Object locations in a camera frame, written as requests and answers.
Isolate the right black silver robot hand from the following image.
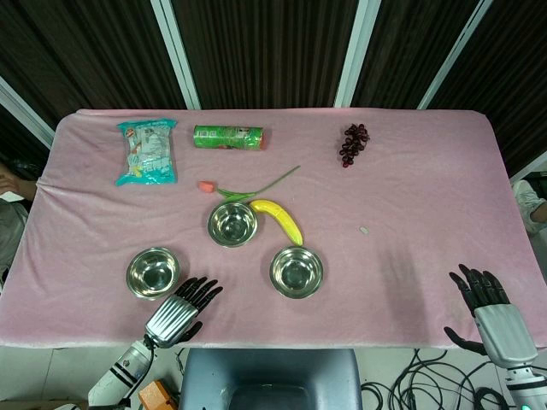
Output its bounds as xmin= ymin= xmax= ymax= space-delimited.
xmin=443 ymin=264 xmax=539 ymax=368

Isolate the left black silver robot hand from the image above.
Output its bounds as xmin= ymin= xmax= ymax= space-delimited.
xmin=144 ymin=277 xmax=224 ymax=349

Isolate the small metal bowl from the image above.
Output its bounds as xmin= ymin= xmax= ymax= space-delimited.
xmin=207 ymin=201 xmax=260 ymax=249
xmin=126 ymin=247 xmax=181 ymax=300
xmin=269 ymin=245 xmax=325 ymax=300

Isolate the orange device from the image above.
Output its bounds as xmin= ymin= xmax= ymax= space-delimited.
xmin=137 ymin=378 xmax=181 ymax=410

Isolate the person in white clothing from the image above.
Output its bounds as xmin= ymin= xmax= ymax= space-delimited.
xmin=511 ymin=178 xmax=547 ymax=235

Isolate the pink tablecloth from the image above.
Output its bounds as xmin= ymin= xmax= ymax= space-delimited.
xmin=0 ymin=108 xmax=547 ymax=349

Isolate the pink tulip with green stem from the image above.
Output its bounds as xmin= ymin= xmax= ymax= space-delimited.
xmin=197 ymin=165 xmax=303 ymax=204

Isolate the yellow banana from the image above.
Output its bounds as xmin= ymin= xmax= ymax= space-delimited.
xmin=249 ymin=198 xmax=305 ymax=248

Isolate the teal snack bag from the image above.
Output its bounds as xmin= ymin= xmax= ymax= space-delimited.
xmin=115 ymin=118 xmax=179 ymax=188

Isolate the person in grey clothing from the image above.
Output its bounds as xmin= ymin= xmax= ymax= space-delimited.
xmin=0 ymin=161 xmax=38 ymax=287

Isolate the green chips can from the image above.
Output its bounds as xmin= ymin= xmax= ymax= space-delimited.
xmin=192 ymin=124 xmax=268 ymax=152

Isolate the dark red grape bunch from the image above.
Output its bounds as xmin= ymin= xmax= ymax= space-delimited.
xmin=339 ymin=123 xmax=372 ymax=169

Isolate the black cable bundle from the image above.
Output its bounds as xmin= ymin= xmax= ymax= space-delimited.
xmin=361 ymin=348 xmax=516 ymax=410

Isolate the white partition frame post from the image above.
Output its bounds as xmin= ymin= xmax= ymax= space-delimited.
xmin=417 ymin=0 xmax=493 ymax=111
xmin=0 ymin=76 xmax=56 ymax=149
xmin=508 ymin=149 xmax=547 ymax=185
xmin=150 ymin=0 xmax=203 ymax=111
xmin=332 ymin=0 xmax=382 ymax=108

